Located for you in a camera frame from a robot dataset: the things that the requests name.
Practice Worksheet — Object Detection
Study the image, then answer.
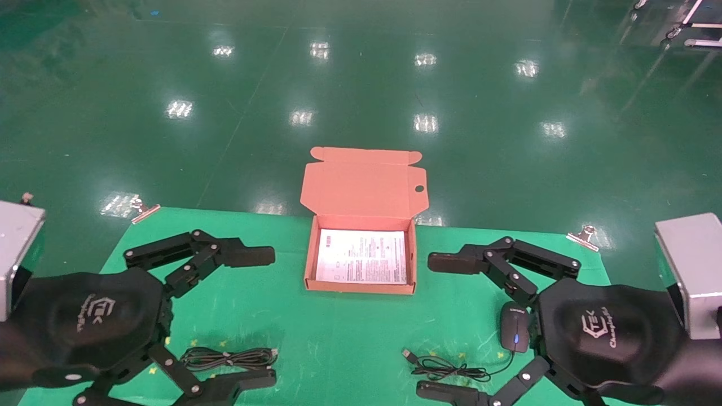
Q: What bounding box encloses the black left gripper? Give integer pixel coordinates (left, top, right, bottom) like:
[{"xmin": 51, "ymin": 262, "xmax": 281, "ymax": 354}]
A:
[{"xmin": 8, "ymin": 268, "xmax": 277, "ymax": 406}]

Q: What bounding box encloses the silver binder clip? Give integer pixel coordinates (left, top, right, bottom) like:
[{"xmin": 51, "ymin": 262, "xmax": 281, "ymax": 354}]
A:
[
  {"xmin": 131, "ymin": 196, "xmax": 161, "ymax": 224},
  {"xmin": 566, "ymin": 225, "xmax": 600, "ymax": 251}
]

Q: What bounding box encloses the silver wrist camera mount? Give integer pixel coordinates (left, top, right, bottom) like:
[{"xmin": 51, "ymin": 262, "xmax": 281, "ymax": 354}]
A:
[
  {"xmin": 0, "ymin": 193, "xmax": 46, "ymax": 322},
  {"xmin": 654, "ymin": 213, "xmax": 722, "ymax": 340}
]

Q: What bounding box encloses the green table mat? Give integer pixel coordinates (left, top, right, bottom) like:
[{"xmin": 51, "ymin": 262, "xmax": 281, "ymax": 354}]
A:
[{"xmin": 17, "ymin": 206, "xmax": 638, "ymax": 406}]

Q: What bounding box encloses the black mouse cable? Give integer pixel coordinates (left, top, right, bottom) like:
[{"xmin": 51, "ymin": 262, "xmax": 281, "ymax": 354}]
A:
[{"xmin": 402, "ymin": 302, "xmax": 531, "ymax": 383}]

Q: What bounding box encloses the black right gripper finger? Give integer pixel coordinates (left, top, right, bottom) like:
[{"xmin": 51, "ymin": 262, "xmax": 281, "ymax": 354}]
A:
[
  {"xmin": 428, "ymin": 237, "xmax": 582, "ymax": 308},
  {"xmin": 416, "ymin": 356, "xmax": 559, "ymax": 406}
]

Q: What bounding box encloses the black data cable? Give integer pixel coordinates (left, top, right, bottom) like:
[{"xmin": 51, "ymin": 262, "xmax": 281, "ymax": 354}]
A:
[{"xmin": 179, "ymin": 347, "xmax": 279, "ymax": 371}]

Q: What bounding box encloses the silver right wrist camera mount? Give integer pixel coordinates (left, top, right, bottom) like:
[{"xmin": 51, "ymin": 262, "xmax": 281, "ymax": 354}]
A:
[{"xmin": 654, "ymin": 213, "xmax": 722, "ymax": 340}]

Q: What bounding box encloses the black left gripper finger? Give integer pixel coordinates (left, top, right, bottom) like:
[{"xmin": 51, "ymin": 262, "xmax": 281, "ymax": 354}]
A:
[{"xmin": 124, "ymin": 230, "xmax": 276, "ymax": 299}]

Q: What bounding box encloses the white printed instruction sheet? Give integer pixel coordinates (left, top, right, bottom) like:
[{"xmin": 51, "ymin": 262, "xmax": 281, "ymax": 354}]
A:
[{"xmin": 315, "ymin": 228, "xmax": 408, "ymax": 284}]

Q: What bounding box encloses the white metal cart frame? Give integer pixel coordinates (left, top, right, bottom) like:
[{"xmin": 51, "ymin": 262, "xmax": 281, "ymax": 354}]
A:
[{"xmin": 632, "ymin": 0, "xmax": 722, "ymax": 51}]

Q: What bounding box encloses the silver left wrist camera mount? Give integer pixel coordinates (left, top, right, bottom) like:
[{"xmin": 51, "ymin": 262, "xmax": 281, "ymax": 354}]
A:
[{"xmin": 0, "ymin": 193, "xmax": 46, "ymax": 322}]

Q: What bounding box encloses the orange cardboard box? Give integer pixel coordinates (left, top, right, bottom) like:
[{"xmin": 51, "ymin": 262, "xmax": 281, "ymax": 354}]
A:
[{"xmin": 300, "ymin": 147, "xmax": 429, "ymax": 295}]

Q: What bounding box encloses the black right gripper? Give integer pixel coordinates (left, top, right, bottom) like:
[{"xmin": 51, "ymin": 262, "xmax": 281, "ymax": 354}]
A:
[{"xmin": 530, "ymin": 279, "xmax": 692, "ymax": 391}]

